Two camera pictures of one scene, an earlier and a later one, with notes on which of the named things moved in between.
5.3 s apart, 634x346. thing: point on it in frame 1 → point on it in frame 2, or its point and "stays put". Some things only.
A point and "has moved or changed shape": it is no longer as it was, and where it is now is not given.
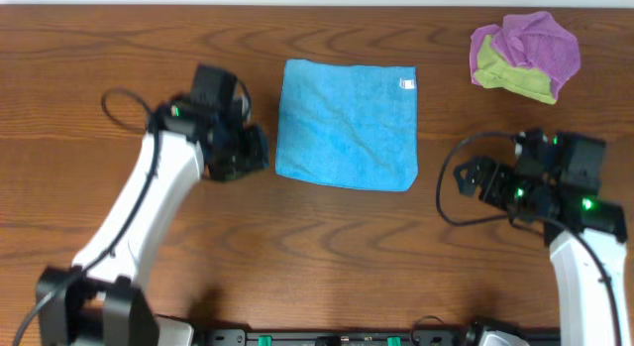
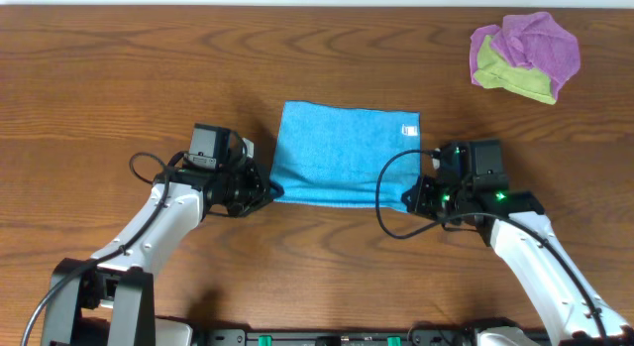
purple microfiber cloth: (531, 41) stays put
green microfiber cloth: (492, 70) stays put
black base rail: (337, 337) stays put
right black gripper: (498, 174) → (421, 192)
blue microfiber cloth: (349, 125) has moved or changed shape
